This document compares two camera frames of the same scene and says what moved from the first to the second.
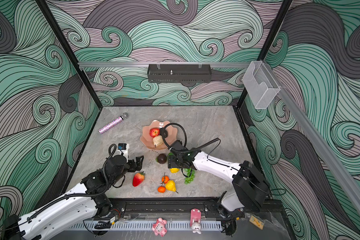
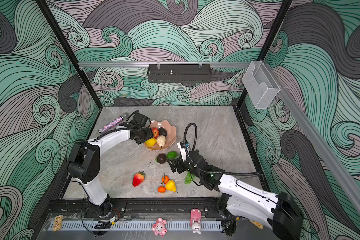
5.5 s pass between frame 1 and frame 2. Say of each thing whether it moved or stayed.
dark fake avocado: stayed
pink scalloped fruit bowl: stayed
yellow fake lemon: moved
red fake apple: stayed
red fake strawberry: stayed
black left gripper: moved
